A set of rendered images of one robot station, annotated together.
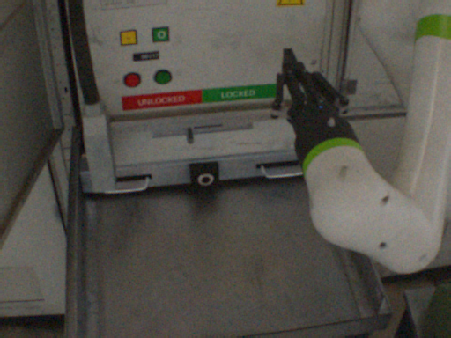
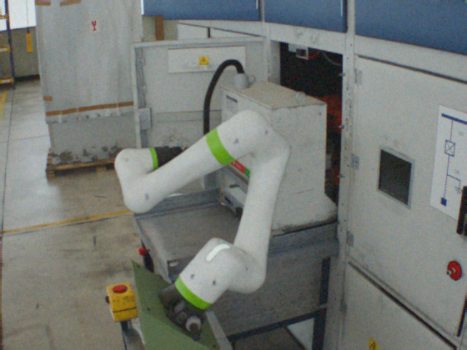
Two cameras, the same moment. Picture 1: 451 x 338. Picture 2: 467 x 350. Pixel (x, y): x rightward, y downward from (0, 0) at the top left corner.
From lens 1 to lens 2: 1.96 m
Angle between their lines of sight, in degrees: 67
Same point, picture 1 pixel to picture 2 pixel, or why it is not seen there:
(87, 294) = (163, 212)
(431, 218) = (134, 185)
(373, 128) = (360, 283)
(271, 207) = not seen: hidden behind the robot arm
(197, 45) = not seen: hidden behind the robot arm
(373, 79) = (361, 241)
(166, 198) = (230, 217)
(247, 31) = not seen: hidden behind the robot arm
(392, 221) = (121, 168)
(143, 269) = (182, 221)
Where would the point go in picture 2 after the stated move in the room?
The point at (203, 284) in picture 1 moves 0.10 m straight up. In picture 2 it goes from (178, 233) to (177, 211)
